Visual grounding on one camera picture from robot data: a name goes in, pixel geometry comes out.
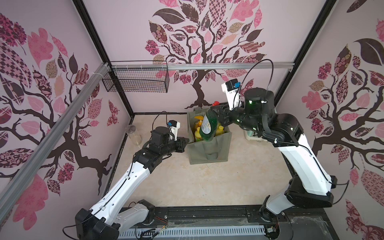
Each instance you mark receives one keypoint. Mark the large orange pump soap bottle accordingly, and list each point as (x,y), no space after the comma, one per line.
(199,122)

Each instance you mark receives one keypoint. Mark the orange bottle yellow cap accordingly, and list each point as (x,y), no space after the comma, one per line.
(220,130)
(197,135)

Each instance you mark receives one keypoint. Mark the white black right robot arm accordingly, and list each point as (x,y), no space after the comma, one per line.
(310,187)

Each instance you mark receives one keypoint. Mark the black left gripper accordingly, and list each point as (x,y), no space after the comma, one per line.
(182,145)

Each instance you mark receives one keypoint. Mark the mint chrome toaster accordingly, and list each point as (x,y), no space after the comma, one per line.
(250,136)

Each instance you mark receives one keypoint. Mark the green fabric shopping bag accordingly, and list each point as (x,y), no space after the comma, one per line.
(203,152)

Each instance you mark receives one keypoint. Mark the black wire basket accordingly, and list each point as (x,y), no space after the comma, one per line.
(138,77)

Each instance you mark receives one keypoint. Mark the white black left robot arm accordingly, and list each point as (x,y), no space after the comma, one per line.
(105,219)

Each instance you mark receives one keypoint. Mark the clear glass cup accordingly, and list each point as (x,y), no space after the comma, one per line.
(133,134)

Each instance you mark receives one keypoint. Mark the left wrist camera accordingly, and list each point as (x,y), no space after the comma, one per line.
(174,127)

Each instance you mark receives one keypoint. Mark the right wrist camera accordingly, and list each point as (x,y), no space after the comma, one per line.
(232,90)

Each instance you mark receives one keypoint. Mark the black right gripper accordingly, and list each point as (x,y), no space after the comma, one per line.
(225,114)

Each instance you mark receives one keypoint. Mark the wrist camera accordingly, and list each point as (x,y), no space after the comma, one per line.
(174,127)
(232,90)

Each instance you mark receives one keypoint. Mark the white slotted cable duct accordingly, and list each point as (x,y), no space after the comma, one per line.
(192,232)

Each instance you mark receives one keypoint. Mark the dark green bottle red cap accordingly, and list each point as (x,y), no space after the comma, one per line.
(209,125)

